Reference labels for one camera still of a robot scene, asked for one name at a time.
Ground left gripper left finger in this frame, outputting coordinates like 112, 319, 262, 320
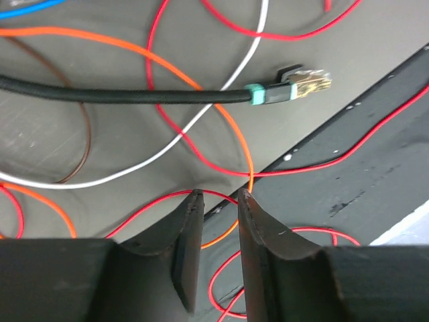
1, 189, 204, 321

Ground red thin cable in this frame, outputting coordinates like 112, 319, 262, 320
0, 0, 429, 319

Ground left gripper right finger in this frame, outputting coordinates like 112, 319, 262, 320
238, 189, 428, 321

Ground black braided cable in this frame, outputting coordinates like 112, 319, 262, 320
0, 64, 333, 107

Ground orange cable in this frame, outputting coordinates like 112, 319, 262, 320
0, 26, 254, 250

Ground blue cable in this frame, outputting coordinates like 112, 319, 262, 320
0, 0, 61, 20

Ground white grey cable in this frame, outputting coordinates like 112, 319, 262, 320
0, 0, 270, 191

